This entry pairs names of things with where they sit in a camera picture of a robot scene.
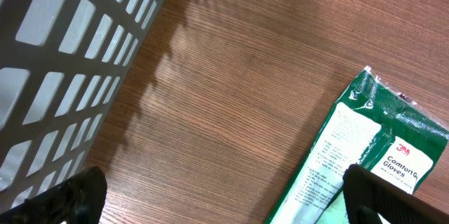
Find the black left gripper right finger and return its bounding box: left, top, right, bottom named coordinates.
left=342, top=164, right=448, bottom=224

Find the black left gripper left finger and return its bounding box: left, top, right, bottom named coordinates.
left=1, top=166, right=107, bottom=224

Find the green glove package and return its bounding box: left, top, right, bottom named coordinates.
left=267, top=66, right=448, bottom=223

